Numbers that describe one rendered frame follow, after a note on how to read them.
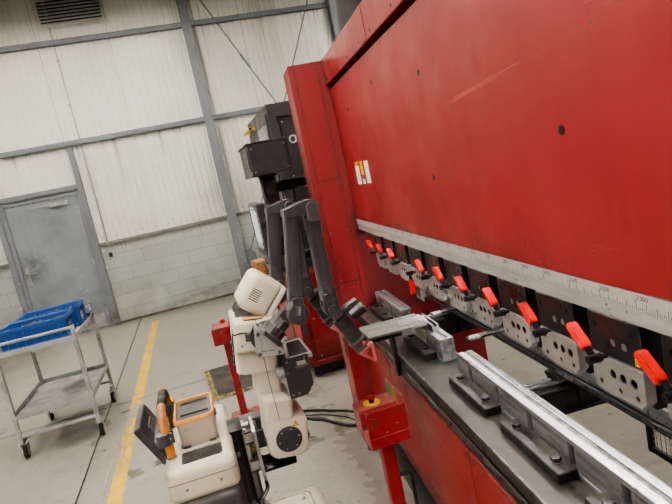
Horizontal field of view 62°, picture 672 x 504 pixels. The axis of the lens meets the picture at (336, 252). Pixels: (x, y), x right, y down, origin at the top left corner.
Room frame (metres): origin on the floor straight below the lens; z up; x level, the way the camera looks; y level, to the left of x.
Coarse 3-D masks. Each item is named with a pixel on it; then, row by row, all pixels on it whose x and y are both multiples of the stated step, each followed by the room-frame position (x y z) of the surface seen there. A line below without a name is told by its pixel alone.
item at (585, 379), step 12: (432, 300) 3.00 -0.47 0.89; (456, 312) 2.65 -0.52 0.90; (480, 324) 2.39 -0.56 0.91; (504, 336) 2.17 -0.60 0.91; (516, 348) 2.06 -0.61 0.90; (528, 348) 1.96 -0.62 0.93; (540, 348) 1.87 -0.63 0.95; (540, 360) 1.89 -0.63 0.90; (564, 372) 1.74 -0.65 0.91; (576, 384) 1.68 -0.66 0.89; (588, 384) 1.62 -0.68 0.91; (600, 396) 1.56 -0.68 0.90; (612, 396) 1.51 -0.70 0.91; (624, 408) 1.46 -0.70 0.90; (636, 408) 1.40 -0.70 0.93; (648, 408) 1.35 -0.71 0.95; (648, 420) 1.36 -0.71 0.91; (660, 420) 1.32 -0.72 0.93; (660, 432) 1.32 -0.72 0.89
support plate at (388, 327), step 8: (392, 320) 2.42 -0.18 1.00; (360, 328) 2.40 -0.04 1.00; (368, 328) 2.38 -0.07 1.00; (376, 328) 2.35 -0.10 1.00; (384, 328) 2.33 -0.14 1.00; (392, 328) 2.31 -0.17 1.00; (400, 328) 2.28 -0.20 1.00; (408, 328) 2.27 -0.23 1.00; (368, 336) 2.27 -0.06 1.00; (376, 336) 2.25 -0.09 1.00
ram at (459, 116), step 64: (448, 0) 1.49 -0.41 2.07; (512, 0) 1.19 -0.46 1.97; (576, 0) 0.99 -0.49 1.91; (640, 0) 0.84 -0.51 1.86; (384, 64) 2.13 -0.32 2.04; (448, 64) 1.56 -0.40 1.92; (512, 64) 1.23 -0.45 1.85; (576, 64) 1.01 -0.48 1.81; (640, 64) 0.86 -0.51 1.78; (384, 128) 2.29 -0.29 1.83; (448, 128) 1.63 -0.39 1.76; (512, 128) 1.27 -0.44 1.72; (576, 128) 1.04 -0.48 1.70; (640, 128) 0.87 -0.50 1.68; (384, 192) 2.48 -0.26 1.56; (448, 192) 1.72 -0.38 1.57; (512, 192) 1.32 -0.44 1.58; (576, 192) 1.06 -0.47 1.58; (640, 192) 0.89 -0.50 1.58; (448, 256) 1.82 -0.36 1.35; (512, 256) 1.37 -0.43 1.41; (576, 256) 1.09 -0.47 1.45; (640, 256) 0.91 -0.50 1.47; (640, 320) 0.93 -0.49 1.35
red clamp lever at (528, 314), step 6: (522, 306) 1.28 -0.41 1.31; (528, 306) 1.28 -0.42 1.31; (522, 312) 1.27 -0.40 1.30; (528, 312) 1.26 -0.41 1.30; (528, 318) 1.25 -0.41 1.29; (534, 318) 1.25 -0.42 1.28; (534, 324) 1.24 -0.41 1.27; (534, 330) 1.23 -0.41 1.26; (540, 330) 1.22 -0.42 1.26; (546, 330) 1.22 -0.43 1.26; (534, 336) 1.23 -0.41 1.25; (540, 336) 1.23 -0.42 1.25
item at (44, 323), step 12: (60, 312) 4.66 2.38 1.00; (12, 324) 4.57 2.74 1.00; (24, 324) 4.53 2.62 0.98; (36, 324) 4.30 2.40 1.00; (48, 324) 4.32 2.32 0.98; (60, 324) 4.35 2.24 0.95; (0, 336) 4.24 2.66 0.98; (12, 336) 4.26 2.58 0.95; (24, 336) 4.28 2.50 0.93; (48, 336) 4.32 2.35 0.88; (60, 336) 4.33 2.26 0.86; (12, 348) 4.26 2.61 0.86
